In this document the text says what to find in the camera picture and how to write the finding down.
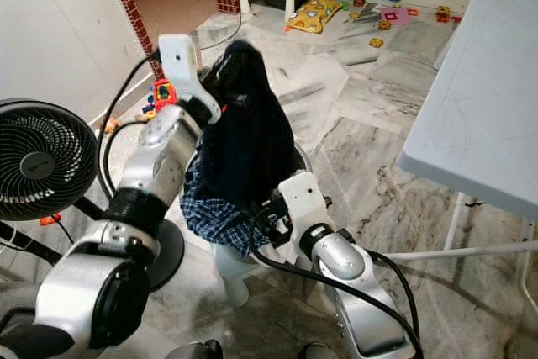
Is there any navy blue garment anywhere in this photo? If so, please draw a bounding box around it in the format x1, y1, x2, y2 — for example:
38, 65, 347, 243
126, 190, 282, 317
193, 38, 299, 213

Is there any blue plaid garment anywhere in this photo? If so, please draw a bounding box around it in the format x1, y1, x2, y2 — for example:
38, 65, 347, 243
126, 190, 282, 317
181, 157, 274, 257

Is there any red toy car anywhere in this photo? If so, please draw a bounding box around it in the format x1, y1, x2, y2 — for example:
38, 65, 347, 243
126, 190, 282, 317
151, 79, 177, 112

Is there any yellow toy board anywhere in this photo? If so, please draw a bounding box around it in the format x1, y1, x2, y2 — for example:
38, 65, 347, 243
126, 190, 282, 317
286, 0, 343, 34

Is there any right robot leg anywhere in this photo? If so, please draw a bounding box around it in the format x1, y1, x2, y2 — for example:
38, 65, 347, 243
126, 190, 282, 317
298, 344, 345, 359

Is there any pink toy board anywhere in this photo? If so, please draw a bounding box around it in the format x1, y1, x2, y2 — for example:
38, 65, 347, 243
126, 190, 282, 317
380, 6, 411, 25

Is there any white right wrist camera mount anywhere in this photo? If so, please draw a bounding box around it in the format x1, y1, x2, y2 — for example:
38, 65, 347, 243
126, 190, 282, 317
277, 171, 333, 238

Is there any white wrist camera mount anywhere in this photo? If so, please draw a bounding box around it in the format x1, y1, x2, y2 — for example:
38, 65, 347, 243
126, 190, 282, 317
158, 34, 219, 116
277, 171, 333, 238

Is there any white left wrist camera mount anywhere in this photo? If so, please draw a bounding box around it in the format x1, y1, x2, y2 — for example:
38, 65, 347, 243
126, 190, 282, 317
158, 34, 219, 116

